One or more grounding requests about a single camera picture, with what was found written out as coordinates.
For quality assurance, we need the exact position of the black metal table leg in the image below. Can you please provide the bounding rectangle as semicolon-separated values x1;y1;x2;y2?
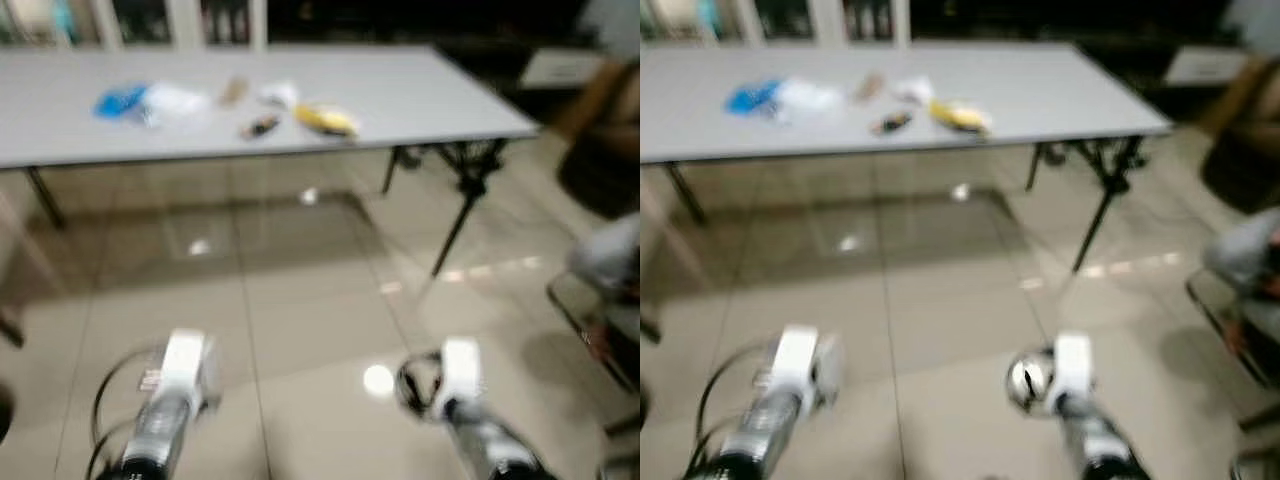
385;138;511;278
1030;135;1151;274
25;165;69;231
665;160;706;226

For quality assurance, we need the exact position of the brown leather chair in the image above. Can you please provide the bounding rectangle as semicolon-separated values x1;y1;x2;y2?
1200;58;1280;213
555;60;641;216

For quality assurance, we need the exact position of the white crumpled paper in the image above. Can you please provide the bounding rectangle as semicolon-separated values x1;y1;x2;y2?
258;80;301;109
893;77;936;106

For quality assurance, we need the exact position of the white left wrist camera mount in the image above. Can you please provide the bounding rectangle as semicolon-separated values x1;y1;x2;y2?
770;325;843;406
158;330;223;413

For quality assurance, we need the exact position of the white low box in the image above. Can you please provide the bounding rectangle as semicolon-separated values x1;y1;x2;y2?
520;48;606;91
1163;47;1251;88

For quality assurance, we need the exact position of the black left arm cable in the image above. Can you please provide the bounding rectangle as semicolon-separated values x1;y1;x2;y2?
695;345;776;471
88;345;166;480

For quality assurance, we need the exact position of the white framed glass cabinet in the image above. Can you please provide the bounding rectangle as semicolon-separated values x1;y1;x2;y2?
640;0;911;46
0;0;271;49

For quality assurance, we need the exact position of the blue plastic bag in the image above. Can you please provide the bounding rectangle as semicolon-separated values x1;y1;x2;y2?
725;80;783;116
95;83;151;121

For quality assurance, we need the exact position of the person grey trouser leg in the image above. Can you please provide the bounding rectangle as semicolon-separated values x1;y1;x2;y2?
1203;208;1280;301
568;213;641;296

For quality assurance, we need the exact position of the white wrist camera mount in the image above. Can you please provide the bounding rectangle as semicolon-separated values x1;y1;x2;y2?
1050;332;1093;406
770;325;843;406
158;330;223;413
438;338;486;413

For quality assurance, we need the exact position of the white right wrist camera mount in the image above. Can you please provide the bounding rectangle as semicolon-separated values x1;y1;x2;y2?
438;338;486;413
1050;332;1093;406

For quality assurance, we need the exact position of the dark shelf unit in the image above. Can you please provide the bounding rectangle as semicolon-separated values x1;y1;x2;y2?
910;0;1231;46
270;0;591;61

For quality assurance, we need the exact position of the black metal chair frame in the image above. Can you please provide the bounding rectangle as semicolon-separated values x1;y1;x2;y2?
545;270;641;396
1185;268;1280;391

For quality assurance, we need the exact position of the white plastic food tray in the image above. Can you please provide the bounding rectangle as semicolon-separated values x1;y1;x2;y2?
775;78;846;121
140;82;213;126

